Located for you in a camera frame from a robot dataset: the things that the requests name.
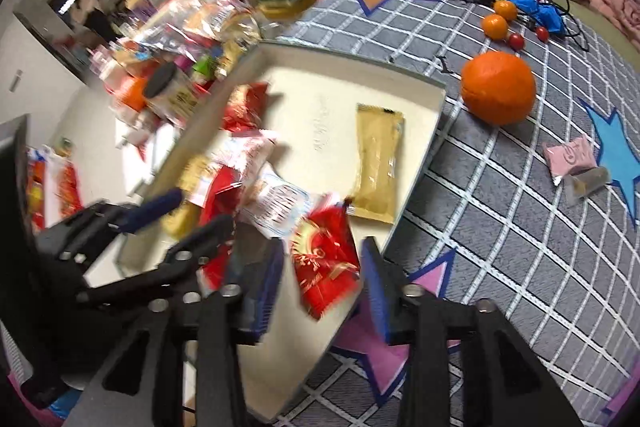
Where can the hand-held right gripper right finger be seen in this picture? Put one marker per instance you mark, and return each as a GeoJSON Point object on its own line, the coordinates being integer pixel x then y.
{"type": "Point", "coordinates": [375, 292]}

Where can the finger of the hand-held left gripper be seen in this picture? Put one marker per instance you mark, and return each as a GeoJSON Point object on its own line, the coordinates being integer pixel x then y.
{"type": "Point", "coordinates": [150, 207]}
{"type": "Point", "coordinates": [190, 252]}

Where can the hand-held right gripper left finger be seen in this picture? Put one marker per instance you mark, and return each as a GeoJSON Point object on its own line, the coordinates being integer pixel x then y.
{"type": "Point", "coordinates": [265, 292]}

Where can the red gold patterned snack packet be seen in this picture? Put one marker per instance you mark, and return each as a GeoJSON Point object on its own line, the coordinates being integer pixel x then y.
{"type": "Point", "coordinates": [325, 267]}
{"type": "Point", "coordinates": [245, 107]}

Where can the long red snack packet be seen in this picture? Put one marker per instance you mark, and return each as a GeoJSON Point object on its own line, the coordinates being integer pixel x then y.
{"type": "Point", "coordinates": [220, 192]}

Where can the golden yellow snack packet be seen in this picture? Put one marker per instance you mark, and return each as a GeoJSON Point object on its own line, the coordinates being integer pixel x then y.
{"type": "Point", "coordinates": [375, 162]}

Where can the large shallow gift box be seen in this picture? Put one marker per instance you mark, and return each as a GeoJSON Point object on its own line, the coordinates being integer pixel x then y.
{"type": "Point", "coordinates": [310, 92]}

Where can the heap of red snack packets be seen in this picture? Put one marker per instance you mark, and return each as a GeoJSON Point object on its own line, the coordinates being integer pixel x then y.
{"type": "Point", "coordinates": [55, 187]}

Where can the jar with black lid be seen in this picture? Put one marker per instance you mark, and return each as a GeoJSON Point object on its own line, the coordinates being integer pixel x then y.
{"type": "Point", "coordinates": [167, 92]}

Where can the grey checked star tablecloth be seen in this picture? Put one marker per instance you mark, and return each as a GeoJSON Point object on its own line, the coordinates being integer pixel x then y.
{"type": "Point", "coordinates": [500, 232]}

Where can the pile of assorted snack bags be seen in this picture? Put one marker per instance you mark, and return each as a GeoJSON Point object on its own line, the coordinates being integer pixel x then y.
{"type": "Point", "coordinates": [200, 22]}

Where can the large orange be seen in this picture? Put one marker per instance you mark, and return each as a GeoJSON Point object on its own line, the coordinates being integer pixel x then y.
{"type": "Point", "coordinates": [497, 89]}

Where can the small pink snack packet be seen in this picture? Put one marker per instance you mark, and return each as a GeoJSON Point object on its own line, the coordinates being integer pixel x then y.
{"type": "Point", "coordinates": [570, 157]}

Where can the red cherry tomato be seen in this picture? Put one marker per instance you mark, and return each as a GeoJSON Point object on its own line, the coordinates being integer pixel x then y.
{"type": "Point", "coordinates": [516, 41]}
{"type": "Point", "coordinates": [542, 33]}

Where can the small tangerine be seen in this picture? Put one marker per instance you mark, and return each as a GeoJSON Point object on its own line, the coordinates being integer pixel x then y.
{"type": "Point", "coordinates": [505, 9]}
{"type": "Point", "coordinates": [495, 27]}

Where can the blue plastic bag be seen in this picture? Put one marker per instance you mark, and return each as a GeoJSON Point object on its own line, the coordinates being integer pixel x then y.
{"type": "Point", "coordinates": [530, 2]}

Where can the wall switch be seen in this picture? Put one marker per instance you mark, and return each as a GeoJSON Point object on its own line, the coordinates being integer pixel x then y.
{"type": "Point", "coordinates": [15, 80]}

